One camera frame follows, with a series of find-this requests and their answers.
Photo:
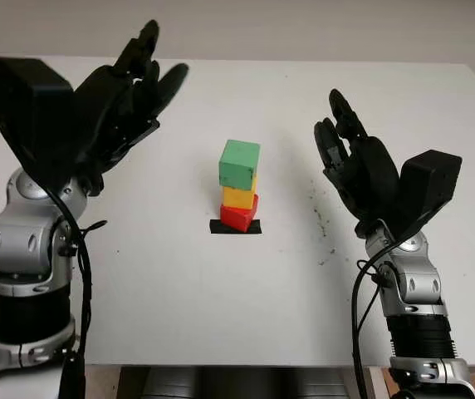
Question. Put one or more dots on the dark grey robot torso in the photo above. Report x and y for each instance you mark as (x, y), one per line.
(241, 384)

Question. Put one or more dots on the yellow wooden block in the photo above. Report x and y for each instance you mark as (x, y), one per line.
(239, 197)

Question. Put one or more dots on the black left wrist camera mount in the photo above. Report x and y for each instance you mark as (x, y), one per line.
(30, 112)

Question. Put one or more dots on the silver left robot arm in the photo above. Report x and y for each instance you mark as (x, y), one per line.
(21, 249)

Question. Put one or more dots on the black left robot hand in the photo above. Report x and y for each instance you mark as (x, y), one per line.
(113, 108)

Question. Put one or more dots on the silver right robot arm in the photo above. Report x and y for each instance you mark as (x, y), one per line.
(420, 291)

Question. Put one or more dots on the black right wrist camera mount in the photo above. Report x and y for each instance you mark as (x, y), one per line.
(428, 183)

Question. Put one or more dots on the black tape strip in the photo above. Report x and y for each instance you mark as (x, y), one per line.
(214, 228)

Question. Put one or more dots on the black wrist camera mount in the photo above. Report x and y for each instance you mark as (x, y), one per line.
(30, 112)
(428, 183)

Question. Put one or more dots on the red wooden block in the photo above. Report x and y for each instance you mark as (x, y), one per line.
(237, 216)

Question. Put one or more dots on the green wooden block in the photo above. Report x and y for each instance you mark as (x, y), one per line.
(237, 164)

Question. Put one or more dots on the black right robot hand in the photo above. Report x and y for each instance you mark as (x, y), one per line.
(370, 178)

